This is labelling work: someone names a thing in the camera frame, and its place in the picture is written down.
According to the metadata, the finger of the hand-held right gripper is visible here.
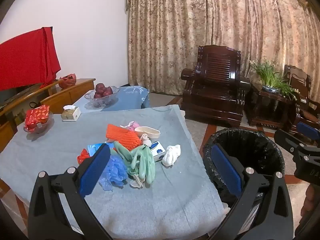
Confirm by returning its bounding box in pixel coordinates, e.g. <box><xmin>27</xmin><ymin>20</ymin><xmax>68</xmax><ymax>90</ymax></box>
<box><xmin>296</xmin><ymin>121</ymin><xmax>320</xmax><ymax>145</ymax></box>
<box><xmin>274</xmin><ymin>129</ymin><xmax>320</xmax><ymax>164</ymax></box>

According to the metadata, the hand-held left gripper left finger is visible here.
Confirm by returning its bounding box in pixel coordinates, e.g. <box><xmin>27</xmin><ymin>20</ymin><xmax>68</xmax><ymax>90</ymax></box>
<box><xmin>28</xmin><ymin>144</ymin><xmax>113</xmax><ymax>240</ymax></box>

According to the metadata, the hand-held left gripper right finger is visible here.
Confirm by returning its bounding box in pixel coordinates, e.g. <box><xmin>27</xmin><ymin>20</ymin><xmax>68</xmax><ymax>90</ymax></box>
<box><xmin>207</xmin><ymin>144</ymin><xmax>293</xmax><ymax>240</ymax></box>

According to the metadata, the red wrapper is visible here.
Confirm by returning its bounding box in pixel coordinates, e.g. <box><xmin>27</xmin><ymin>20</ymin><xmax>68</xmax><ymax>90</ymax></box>
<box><xmin>77</xmin><ymin>148</ymin><xmax>90</xmax><ymax>164</ymax></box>

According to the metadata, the blue foil packet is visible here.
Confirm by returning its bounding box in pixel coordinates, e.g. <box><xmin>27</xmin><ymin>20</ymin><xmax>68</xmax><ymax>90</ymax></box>
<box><xmin>87</xmin><ymin>142</ymin><xmax>110</xmax><ymax>157</ymax></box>

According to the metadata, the trash bin with black liner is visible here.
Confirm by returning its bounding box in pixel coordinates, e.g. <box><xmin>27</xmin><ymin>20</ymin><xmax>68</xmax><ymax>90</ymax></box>
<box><xmin>202</xmin><ymin>127</ymin><xmax>285</xmax><ymax>205</ymax></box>

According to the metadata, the green rubber glove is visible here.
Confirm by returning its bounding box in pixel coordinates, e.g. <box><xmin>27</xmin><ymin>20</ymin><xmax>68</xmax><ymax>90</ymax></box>
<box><xmin>114</xmin><ymin>141</ymin><xmax>140</xmax><ymax>177</ymax></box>
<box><xmin>127</xmin><ymin>146</ymin><xmax>156</xmax><ymax>184</ymax></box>

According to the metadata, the orange foam net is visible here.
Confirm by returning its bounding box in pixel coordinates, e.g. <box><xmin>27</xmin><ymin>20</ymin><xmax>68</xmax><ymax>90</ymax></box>
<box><xmin>105</xmin><ymin>124</ymin><xmax>143</xmax><ymax>150</ymax></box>

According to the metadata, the white tissue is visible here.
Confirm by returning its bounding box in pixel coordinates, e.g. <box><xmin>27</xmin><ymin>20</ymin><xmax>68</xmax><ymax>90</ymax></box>
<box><xmin>162</xmin><ymin>144</ymin><xmax>181</xmax><ymax>167</ymax></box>

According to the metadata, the pink face mask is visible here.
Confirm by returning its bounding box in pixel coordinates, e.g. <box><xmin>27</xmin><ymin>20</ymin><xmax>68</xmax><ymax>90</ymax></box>
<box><xmin>120</xmin><ymin>121</ymin><xmax>141</xmax><ymax>132</ymax></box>

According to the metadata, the white blue small carton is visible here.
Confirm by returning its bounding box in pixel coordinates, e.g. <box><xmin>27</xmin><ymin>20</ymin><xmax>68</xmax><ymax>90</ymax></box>
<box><xmin>145</xmin><ymin>141</ymin><xmax>166</xmax><ymax>162</ymax></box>

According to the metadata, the crushed white paper cup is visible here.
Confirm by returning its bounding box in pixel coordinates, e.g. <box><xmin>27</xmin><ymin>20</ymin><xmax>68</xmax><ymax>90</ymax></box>
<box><xmin>134</xmin><ymin>126</ymin><xmax>161</xmax><ymax>140</ymax></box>

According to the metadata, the person's right hand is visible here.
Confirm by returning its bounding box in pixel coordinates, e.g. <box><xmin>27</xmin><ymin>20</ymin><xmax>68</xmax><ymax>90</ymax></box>
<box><xmin>301</xmin><ymin>184</ymin><xmax>320</xmax><ymax>218</ymax></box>

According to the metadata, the brown seat cushion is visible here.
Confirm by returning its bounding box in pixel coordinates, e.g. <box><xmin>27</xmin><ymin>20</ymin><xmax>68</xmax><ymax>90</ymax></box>
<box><xmin>297</xmin><ymin>107</ymin><xmax>320</xmax><ymax>121</ymax></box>

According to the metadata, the dark wooden side table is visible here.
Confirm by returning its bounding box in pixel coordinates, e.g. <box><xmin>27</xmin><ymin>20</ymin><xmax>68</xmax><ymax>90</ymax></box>
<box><xmin>244</xmin><ymin>82</ymin><xmax>298</xmax><ymax>132</ymax></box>

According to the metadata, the dark wooden cushioned armchair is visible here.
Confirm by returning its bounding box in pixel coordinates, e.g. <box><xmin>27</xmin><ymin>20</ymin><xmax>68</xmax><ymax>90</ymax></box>
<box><xmin>284</xmin><ymin>64</ymin><xmax>320</xmax><ymax>140</ymax></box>

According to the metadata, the white gold tissue box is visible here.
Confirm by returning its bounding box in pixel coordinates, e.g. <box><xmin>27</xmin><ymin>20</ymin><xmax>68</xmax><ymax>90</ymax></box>
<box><xmin>61</xmin><ymin>105</ymin><xmax>81</xmax><ymax>122</ymax></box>

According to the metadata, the grey table cloth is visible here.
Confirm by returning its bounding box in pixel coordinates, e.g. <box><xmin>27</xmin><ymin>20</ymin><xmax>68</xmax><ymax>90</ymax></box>
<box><xmin>0</xmin><ymin>105</ymin><xmax>225</xmax><ymax>239</ymax></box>

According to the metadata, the potted green plant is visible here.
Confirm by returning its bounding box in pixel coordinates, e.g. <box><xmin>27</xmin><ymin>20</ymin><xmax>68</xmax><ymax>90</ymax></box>
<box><xmin>250</xmin><ymin>59</ymin><xmax>298</xmax><ymax>100</ymax></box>

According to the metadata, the small glass bowl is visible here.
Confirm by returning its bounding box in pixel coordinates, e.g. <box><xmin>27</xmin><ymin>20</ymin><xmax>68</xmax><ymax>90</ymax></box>
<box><xmin>23</xmin><ymin>111</ymin><xmax>54</xmax><ymax>133</ymax></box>

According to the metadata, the glass fruit bowl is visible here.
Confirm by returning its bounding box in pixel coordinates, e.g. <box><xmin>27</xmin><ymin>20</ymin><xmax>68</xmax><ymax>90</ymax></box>
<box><xmin>84</xmin><ymin>86</ymin><xmax>120</xmax><ymax>108</ymax></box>

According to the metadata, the red patterned packet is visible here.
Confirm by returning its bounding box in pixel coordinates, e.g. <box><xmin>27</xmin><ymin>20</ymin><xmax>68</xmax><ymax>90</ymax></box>
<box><xmin>24</xmin><ymin>105</ymin><xmax>50</xmax><ymax>130</ymax></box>

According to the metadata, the dark wooden slatted armchair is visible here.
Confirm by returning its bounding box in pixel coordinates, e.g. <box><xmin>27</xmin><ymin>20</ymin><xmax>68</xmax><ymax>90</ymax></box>
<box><xmin>180</xmin><ymin>45</ymin><xmax>251</xmax><ymax>128</ymax></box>

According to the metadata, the wooden television cabinet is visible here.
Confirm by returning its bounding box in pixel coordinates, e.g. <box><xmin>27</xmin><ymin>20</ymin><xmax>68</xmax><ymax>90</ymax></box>
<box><xmin>0</xmin><ymin>78</ymin><xmax>96</xmax><ymax>153</ymax></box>

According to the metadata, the red plastic bag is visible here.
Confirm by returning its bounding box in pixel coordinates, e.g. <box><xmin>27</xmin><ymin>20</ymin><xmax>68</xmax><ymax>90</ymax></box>
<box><xmin>58</xmin><ymin>74</ymin><xmax>77</xmax><ymax>88</ymax></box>

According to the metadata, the red cloth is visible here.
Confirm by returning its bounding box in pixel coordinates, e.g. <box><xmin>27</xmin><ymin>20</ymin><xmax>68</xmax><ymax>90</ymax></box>
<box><xmin>0</xmin><ymin>26</ymin><xmax>62</xmax><ymax>92</ymax></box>

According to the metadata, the beige floral curtain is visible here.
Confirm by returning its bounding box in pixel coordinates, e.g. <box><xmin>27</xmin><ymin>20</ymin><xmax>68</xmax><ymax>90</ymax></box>
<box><xmin>126</xmin><ymin>0</ymin><xmax>317</xmax><ymax>103</ymax></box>

